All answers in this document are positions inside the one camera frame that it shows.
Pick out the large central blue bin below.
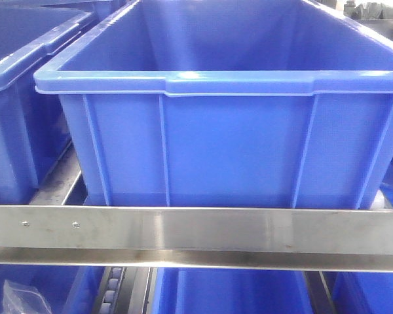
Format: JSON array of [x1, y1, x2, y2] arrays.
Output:
[[34, 1, 393, 209]]

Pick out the lower central blue bin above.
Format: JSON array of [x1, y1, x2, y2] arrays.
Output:
[[151, 268, 312, 313]]

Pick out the left neighbouring blue bin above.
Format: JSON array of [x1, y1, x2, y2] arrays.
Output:
[[0, 4, 95, 204]]

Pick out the lower left blue bin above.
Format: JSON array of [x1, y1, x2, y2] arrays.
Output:
[[0, 264, 104, 313]]

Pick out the lower right blue bin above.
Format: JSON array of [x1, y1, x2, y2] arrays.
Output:
[[324, 271, 393, 313]]

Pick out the clear plastic bag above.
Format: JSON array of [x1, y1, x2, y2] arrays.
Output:
[[2, 279, 52, 314]]

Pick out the steel shelf front rail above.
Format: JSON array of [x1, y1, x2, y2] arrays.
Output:
[[0, 205, 393, 272]]

